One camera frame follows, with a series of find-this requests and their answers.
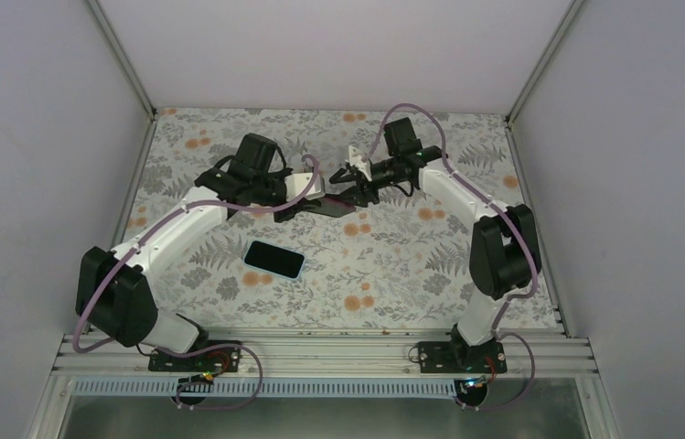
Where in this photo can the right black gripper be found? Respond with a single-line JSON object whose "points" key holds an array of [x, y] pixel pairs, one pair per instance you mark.
{"points": [[358, 195]]}

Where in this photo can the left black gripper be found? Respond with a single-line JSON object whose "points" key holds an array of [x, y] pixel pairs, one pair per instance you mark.
{"points": [[281, 219]]}

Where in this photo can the phone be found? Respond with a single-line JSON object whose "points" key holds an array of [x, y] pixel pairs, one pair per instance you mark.
{"points": [[338, 210], [274, 259]]}

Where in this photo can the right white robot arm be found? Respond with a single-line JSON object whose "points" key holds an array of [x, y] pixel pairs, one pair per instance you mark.
{"points": [[504, 254]]}

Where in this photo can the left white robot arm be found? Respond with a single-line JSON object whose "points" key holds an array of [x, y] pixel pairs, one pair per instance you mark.
{"points": [[115, 286]]}

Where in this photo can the floral patterned table mat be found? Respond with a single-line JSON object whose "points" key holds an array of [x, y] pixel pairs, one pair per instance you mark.
{"points": [[400, 264]]}

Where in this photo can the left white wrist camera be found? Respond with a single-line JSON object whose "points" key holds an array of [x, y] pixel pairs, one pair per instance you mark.
{"points": [[307, 186]]}

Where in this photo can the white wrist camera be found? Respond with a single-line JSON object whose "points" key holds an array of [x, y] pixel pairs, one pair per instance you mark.
{"points": [[307, 186], [359, 164]]}

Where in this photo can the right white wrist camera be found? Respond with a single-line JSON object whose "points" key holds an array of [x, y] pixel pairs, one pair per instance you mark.
{"points": [[359, 164]]}

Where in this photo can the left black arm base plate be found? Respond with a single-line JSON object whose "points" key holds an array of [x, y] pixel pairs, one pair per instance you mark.
{"points": [[224, 358]]}

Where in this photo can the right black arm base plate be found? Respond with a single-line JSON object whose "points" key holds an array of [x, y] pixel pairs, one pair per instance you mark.
{"points": [[445, 357]]}

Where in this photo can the slotted grey cable duct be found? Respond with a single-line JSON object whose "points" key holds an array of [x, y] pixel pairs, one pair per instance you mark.
{"points": [[268, 388]]}

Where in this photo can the aluminium front rail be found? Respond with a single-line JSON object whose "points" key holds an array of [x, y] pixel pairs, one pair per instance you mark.
{"points": [[346, 353]]}

